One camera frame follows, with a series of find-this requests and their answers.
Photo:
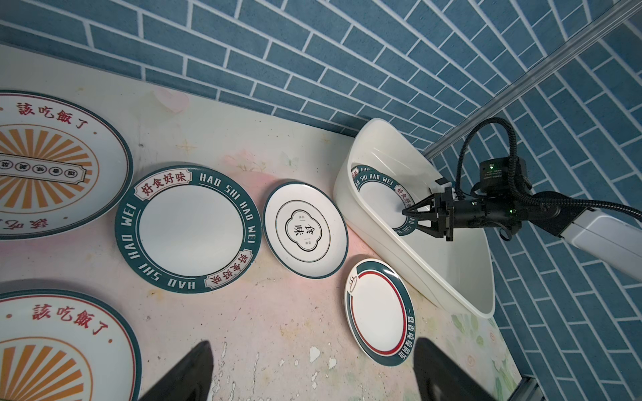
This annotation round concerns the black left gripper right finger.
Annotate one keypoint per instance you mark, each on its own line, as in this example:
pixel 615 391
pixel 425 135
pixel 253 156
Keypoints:
pixel 440 378

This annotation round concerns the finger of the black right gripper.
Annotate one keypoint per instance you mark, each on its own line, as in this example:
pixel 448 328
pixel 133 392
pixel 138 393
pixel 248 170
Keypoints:
pixel 426 225
pixel 428 207

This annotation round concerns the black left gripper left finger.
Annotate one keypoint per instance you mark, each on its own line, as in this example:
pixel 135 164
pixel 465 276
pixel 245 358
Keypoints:
pixel 190 379

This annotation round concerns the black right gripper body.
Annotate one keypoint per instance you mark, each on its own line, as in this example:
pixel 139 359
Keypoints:
pixel 506 216

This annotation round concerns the green rim plate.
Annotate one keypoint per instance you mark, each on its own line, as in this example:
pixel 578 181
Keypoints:
pixel 188 229
pixel 386 197

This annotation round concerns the green red ring plate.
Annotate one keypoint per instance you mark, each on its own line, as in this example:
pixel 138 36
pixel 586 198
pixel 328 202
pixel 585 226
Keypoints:
pixel 380 312

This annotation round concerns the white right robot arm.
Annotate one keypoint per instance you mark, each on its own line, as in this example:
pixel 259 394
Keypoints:
pixel 607 238

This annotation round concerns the white plastic bin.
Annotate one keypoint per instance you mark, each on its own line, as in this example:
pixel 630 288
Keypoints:
pixel 456 276

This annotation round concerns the white plate grey emblem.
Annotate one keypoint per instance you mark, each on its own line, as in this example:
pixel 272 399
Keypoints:
pixel 305 230

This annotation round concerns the orange sunburst plate near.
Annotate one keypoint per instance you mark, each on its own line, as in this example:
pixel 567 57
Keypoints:
pixel 63 345

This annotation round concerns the orange sunburst plate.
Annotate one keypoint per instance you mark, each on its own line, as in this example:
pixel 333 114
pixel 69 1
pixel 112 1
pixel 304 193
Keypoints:
pixel 62 166
pixel 63 345

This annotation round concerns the orange sunburst plate far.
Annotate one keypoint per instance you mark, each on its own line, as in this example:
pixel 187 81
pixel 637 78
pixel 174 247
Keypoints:
pixel 62 166

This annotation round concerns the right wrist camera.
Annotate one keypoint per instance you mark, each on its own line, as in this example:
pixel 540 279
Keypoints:
pixel 493 177

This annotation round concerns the aluminium corner post right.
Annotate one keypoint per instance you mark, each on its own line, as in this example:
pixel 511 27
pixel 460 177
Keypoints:
pixel 584 39

